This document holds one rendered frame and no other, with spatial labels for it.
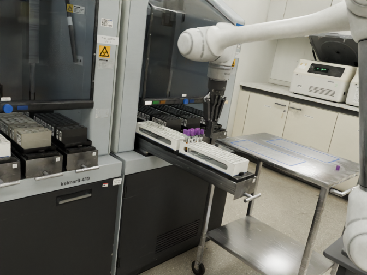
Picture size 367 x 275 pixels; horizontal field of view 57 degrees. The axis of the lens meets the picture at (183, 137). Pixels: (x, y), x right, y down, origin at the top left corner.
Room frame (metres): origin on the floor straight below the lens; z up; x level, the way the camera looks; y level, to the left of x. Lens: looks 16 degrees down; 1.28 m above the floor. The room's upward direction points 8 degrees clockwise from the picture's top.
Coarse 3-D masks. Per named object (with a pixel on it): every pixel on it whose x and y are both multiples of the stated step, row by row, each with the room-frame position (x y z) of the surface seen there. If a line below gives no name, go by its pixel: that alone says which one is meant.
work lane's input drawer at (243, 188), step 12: (144, 144) 1.51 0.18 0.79; (156, 144) 1.47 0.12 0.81; (156, 156) 1.45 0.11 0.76; (168, 156) 1.39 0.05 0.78; (180, 156) 1.36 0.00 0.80; (180, 168) 1.34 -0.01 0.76; (192, 168) 1.29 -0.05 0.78; (204, 168) 1.25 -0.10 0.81; (204, 180) 1.24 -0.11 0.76; (216, 180) 1.20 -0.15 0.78; (228, 180) 1.17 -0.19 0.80; (240, 180) 1.17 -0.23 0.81; (252, 180) 1.22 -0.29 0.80; (228, 192) 1.16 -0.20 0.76; (240, 192) 1.17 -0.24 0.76; (252, 192) 1.23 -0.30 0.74
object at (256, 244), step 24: (216, 144) 1.64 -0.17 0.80; (240, 144) 1.62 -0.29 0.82; (264, 144) 1.69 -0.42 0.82; (288, 144) 1.75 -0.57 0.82; (288, 168) 1.35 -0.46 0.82; (312, 168) 1.40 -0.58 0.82; (336, 192) 1.26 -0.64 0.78; (216, 240) 1.59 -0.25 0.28; (240, 240) 1.62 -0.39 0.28; (264, 240) 1.66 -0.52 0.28; (288, 240) 1.69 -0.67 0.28; (312, 240) 1.23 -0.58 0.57; (192, 264) 1.67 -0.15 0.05; (264, 264) 1.44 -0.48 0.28; (288, 264) 1.46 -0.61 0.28; (312, 264) 1.49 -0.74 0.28; (336, 264) 1.53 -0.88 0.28
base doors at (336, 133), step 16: (240, 96) 4.01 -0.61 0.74; (256, 96) 3.86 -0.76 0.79; (240, 112) 3.98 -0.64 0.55; (256, 112) 3.83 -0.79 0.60; (272, 112) 3.69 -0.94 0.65; (288, 112) 3.57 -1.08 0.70; (304, 112) 3.45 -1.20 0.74; (320, 112) 3.34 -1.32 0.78; (336, 112) 3.25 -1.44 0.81; (240, 128) 3.95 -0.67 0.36; (256, 128) 3.80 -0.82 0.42; (272, 128) 3.67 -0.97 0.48; (288, 128) 3.54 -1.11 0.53; (304, 128) 3.42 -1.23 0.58; (320, 128) 3.31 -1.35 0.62; (336, 128) 3.21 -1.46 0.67; (352, 128) 3.11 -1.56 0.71; (304, 144) 3.39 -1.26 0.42; (320, 144) 3.29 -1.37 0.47; (336, 144) 3.18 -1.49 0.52; (352, 144) 3.08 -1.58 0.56; (352, 160) 3.05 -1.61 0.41
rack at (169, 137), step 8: (136, 128) 1.59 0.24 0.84; (144, 128) 1.55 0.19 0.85; (152, 128) 1.54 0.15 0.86; (160, 128) 1.55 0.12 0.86; (168, 128) 1.57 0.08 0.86; (152, 136) 1.53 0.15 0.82; (160, 136) 1.59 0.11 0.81; (168, 136) 1.43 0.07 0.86; (176, 136) 1.45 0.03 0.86; (168, 144) 1.50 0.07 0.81; (176, 144) 1.40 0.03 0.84
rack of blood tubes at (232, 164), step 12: (180, 144) 1.38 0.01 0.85; (192, 144) 1.36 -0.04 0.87; (204, 144) 1.39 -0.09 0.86; (192, 156) 1.32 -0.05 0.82; (204, 156) 1.33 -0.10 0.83; (216, 156) 1.24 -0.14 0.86; (228, 156) 1.27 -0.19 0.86; (216, 168) 1.23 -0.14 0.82; (228, 168) 1.19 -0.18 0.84; (240, 168) 1.21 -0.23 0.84
